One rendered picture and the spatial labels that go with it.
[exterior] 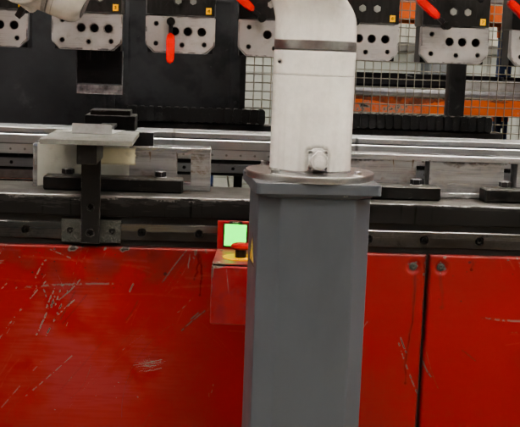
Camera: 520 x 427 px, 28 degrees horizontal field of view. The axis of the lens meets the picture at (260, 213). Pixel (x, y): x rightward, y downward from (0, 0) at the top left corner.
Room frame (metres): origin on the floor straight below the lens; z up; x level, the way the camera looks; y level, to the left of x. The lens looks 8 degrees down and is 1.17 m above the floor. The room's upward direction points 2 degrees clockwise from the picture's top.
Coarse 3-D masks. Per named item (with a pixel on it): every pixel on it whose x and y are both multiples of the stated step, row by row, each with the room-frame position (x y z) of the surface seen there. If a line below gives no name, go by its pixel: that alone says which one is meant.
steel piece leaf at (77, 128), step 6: (72, 126) 2.23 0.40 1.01; (78, 126) 2.23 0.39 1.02; (84, 126) 2.23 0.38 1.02; (90, 126) 2.23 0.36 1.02; (96, 126) 2.23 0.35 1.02; (102, 126) 2.23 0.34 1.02; (108, 126) 2.23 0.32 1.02; (72, 132) 2.23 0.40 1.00; (78, 132) 2.23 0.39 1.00; (84, 132) 2.23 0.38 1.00; (90, 132) 2.23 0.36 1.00; (96, 132) 2.23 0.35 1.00; (102, 132) 2.23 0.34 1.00; (108, 132) 2.23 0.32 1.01; (114, 132) 2.27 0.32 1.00; (120, 132) 2.31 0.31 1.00
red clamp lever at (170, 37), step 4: (168, 20) 2.28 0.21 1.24; (172, 20) 2.28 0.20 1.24; (168, 24) 2.28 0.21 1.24; (172, 24) 2.28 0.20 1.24; (172, 28) 2.29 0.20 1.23; (172, 32) 2.29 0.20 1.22; (168, 36) 2.29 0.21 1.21; (172, 36) 2.28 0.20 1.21; (168, 40) 2.28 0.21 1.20; (172, 40) 2.28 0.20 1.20; (168, 44) 2.28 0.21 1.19; (172, 44) 2.28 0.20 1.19; (168, 48) 2.28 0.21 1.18; (172, 48) 2.28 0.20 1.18; (168, 52) 2.28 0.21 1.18; (172, 52) 2.28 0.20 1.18; (168, 56) 2.28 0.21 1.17; (172, 56) 2.28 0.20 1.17; (168, 60) 2.28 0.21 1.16; (172, 60) 2.28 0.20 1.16
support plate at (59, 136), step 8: (48, 136) 2.12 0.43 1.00; (56, 136) 2.13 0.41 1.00; (64, 136) 2.14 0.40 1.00; (72, 136) 2.14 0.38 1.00; (80, 136) 2.15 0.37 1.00; (88, 136) 2.16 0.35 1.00; (96, 136) 2.17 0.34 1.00; (104, 136) 2.17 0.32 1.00; (112, 136) 2.18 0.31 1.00; (120, 136) 2.19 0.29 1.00; (128, 136) 2.20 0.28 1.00; (136, 136) 2.24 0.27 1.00; (64, 144) 2.07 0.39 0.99; (72, 144) 2.07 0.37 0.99; (80, 144) 2.07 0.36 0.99; (88, 144) 2.07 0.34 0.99; (96, 144) 2.08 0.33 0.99; (104, 144) 2.08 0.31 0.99; (112, 144) 2.08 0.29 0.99; (120, 144) 2.08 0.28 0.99; (128, 144) 2.08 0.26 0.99
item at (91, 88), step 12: (84, 60) 2.34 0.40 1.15; (96, 60) 2.34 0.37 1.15; (108, 60) 2.35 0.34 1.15; (120, 60) 2.35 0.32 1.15; (84, 72) 2.34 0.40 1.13; (96, 72) 2.34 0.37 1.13; (108, 72) 2.35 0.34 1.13; (120, 72) 2.35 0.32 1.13; (84, 84) 2.34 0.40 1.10; (96, 84) 2.35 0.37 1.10; (108, 84) 2.35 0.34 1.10; (120, 84) 2.35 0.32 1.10
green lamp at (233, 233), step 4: (228, 224) 2.15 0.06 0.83; (224, 228) 2.15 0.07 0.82; (228, 228) 2.15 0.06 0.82; (232, 228) 2.15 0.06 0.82; (236, 228) 2.15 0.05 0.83; (240, 228) 2.15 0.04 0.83; (244, 228) 2.15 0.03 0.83; (224, 232) 2.15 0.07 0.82; (228, 232) 2.15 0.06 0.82; (232, 232) 2.15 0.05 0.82; (236, 232) 2.15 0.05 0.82; (240, 232) 2.15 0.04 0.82; (244, 232) 2.15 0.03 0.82; (224, 236) 2.15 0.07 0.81; (228, 236) 2.15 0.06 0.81; (232, 236) 2.15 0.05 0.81; (236, 236) 2.15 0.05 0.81; (240, 236) 2.15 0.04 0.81; (244, 236) 2.15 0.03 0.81; (224, 240) 2.15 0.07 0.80; (228, 240) 2.15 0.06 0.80; (232, 240) 2.15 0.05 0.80; (236, 240) 2.15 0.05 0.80; (240, 240) 2.15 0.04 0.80; (244, 240) 2.15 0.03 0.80; (224, 244) 2.15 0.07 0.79; (228, 244) 2.15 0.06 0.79
